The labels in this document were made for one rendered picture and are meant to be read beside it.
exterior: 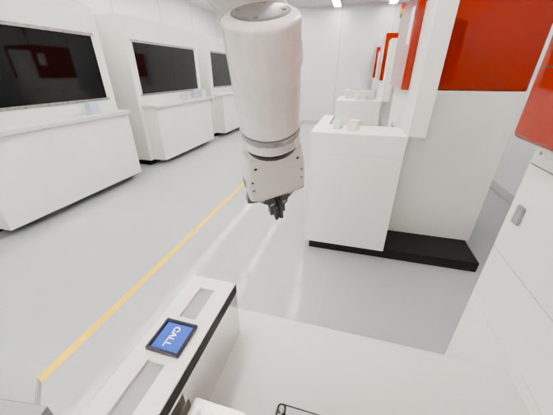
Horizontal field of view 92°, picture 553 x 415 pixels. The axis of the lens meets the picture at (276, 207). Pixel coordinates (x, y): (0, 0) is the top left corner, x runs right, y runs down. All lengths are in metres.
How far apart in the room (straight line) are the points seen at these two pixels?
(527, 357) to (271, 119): 0.60
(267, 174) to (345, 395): 0.41
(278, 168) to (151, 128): 4.29
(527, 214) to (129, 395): 0.73
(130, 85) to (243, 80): 4.32
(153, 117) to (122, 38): 1.01
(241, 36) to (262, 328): 0.55
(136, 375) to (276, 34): 0.46
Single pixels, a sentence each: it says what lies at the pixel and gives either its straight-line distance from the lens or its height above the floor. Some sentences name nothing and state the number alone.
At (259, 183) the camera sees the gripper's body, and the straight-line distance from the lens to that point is 0.42.
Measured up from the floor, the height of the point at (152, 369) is 0.96.
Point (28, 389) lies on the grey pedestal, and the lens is 0.74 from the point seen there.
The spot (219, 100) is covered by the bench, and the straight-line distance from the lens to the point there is 6.42.
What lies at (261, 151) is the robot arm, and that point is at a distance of 0.37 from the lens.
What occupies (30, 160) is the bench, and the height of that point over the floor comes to 0.62.
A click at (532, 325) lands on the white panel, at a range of 0.68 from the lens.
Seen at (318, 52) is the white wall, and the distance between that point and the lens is 8.01.
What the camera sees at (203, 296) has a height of 0.96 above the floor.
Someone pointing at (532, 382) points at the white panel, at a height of 0.86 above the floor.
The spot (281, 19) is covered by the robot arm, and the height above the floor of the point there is 1.38.
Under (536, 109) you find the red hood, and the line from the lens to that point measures 0.65.
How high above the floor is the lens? 1.33
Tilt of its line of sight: 27 degrees down
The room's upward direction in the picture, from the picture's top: straight up
